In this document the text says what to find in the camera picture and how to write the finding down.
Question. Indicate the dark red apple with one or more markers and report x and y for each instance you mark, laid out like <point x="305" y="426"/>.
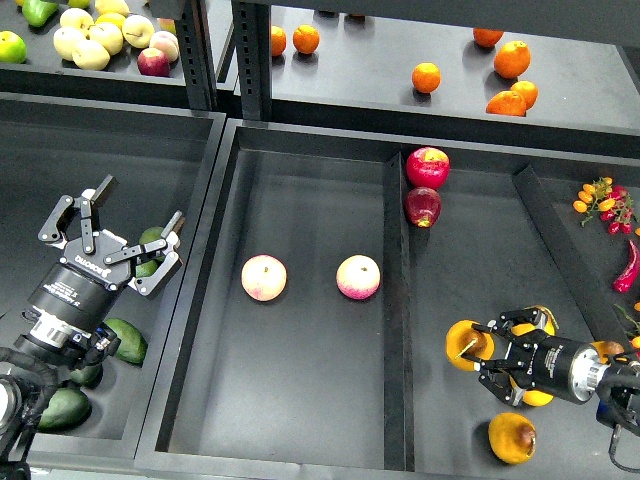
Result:
<point x="422" y="206"/>

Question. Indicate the pale peach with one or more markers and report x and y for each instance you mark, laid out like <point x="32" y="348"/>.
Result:
<point x="166" y="42"/>

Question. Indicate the black shelf post right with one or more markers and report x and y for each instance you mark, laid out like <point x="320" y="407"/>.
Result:
<point x="252" y="37"/>

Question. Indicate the dark green avocado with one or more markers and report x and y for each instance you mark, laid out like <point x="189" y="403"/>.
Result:
<point x="133" y="346"/>

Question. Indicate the orange lower right back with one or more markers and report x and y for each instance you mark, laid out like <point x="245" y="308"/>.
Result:
<point x="527" y="90"/>

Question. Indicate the dark avocado bottom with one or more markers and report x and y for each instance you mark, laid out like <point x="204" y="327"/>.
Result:
<point x="67" y="408"/>

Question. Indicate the orange far left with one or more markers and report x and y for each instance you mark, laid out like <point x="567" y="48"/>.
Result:
<point x="278" y="41"/>

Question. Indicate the pink yellow apple left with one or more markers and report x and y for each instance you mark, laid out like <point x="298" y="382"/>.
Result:
<point x="263" y="277"/>

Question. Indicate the orange lower right front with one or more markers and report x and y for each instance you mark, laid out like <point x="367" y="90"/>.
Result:
<point x="508" y="103"/>

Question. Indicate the yellow pear upper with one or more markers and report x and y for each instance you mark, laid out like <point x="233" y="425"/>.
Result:
<point x="549" y="323"/>

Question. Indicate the pale yellow pear front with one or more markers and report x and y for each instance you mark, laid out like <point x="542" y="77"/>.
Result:
<point x="90" y="55"/>

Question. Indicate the round green avocado upper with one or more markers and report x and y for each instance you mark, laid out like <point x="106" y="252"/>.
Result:
<point x="151" y="235"/>

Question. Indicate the black shelf post left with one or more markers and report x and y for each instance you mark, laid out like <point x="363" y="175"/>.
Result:
<point x="196" y="57"/>

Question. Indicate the yellow pear bottom right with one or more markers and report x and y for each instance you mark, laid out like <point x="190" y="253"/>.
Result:
<point x="512" y="438"/>

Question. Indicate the pink yellow apple right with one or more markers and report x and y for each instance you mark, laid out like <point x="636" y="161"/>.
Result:
<point x="358" y="277"/>

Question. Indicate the orange centre shelf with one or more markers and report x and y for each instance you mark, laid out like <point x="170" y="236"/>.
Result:
<point x="426" y="77"/>

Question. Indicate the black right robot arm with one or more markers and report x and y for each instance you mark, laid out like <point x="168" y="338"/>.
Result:
<point x="563" y="368"/>

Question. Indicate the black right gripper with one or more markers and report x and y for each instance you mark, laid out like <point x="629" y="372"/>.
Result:
<point x="506" y="378"/>

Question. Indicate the round green avocado lower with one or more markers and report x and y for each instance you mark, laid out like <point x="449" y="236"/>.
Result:
<point x="146" y="269"/>

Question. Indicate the dark avocado middle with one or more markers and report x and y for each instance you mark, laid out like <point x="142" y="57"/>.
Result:
<point x="89" y="376"/>

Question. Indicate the black centre tray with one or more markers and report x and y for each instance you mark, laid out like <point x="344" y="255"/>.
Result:
<point x="315" y="385"/>

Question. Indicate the green apple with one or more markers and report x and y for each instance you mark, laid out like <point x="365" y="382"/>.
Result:
<point x="13" y="49"/>

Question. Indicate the pale yellow pear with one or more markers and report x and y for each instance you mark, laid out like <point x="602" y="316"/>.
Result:
<point x="65" y="41"/>
<point x="109" y="36"/>
<point x="78" y="19"/>
<point x="137" y="30"/>
<point x="90" y="55"/>

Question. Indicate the black shelf post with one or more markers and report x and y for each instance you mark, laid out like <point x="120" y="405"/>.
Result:
<point x="196" y="57"/>
<point x="252" y="37"/>

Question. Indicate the pale yellow pear centre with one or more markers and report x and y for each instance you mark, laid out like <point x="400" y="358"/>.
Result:
<point x="109" y="36"/>

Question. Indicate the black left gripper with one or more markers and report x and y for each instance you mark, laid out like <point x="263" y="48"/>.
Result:
<point x="102" y="256"/>

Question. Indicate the cherry tomato bunch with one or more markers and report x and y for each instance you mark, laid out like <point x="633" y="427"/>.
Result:
<point x="609" y="202"/>

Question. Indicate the bright red apple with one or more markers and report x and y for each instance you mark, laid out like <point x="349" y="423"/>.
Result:
<point x="427" y="167"/>

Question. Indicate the round green avocado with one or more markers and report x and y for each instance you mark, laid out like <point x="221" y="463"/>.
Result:
<point x="151" y="235"/>
<point x="146" y="269"/>

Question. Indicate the pale yellow pear left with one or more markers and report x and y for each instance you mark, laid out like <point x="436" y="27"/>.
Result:
<point x="65" y="41"/>

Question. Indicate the red apple on shelf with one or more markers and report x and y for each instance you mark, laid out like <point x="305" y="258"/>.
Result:
<point x="153" y="62"/>

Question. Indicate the pale yellow pear right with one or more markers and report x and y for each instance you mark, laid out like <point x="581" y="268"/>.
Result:
<point x="137" y="30"/>

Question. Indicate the black left tray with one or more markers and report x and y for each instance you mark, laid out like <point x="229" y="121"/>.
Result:
<point x="162" y="160"/>

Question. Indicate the red chili pepper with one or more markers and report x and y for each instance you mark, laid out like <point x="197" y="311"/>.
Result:
<point x="627" y="277"/>

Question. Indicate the pale yellow pear back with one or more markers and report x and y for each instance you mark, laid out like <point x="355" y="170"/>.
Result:
<point x="78" y="19"/>

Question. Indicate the yellow pear far right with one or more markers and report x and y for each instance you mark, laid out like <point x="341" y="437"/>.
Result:
<point x="607" y="349"/>

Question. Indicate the pink yellow apple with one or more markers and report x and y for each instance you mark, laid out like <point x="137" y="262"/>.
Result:
<point x="358" y="277"/>
<point x="263" y="277"/>

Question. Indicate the black tray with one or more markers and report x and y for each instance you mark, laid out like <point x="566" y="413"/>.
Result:
<point x="315" y="385"/>
<point x="162" y="160"/>

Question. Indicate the yellow pear brown tip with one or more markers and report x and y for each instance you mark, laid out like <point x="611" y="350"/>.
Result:
<point x="531" y="397"/>

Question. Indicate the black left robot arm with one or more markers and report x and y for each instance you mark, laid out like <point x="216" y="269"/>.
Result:
<point x="68" y="308"/>

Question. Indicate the green pepper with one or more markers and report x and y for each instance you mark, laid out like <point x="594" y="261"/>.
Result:
<point x="38" y="12"/>

